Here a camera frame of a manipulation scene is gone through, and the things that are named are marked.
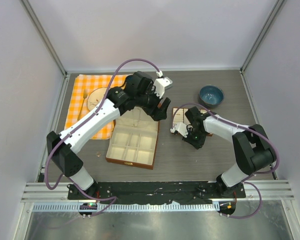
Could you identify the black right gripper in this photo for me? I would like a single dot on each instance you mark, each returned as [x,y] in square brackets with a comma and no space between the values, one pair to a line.
[198,144]

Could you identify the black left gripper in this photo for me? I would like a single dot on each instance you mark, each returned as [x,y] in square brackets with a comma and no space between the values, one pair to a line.
[156,113]

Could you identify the brown jewelry box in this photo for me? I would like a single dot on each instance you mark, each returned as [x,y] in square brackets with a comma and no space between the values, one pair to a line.
[134,140]

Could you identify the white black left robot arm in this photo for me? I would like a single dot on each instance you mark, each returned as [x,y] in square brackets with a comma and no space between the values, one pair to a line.
[139,90]

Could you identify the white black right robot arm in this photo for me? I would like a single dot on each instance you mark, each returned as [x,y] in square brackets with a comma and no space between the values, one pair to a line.
[252,149]

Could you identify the brown jewelry tray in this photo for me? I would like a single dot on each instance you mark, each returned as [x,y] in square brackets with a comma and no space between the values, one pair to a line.
[180,116]

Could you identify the blue ceramic bowl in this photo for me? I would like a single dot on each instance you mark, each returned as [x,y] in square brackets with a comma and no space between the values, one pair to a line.
[211,96]

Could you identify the beige floral ceramic plate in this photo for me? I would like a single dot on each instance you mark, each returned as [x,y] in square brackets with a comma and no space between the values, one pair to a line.
[95,97]

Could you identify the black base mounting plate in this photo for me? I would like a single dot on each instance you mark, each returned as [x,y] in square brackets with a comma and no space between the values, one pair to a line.
[164,192]

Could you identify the orange white checkered cloth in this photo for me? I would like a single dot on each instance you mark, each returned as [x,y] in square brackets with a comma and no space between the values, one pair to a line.
[90,82]

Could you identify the white slotted cable duct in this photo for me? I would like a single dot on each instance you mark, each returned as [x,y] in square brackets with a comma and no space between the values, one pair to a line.
[91,208]

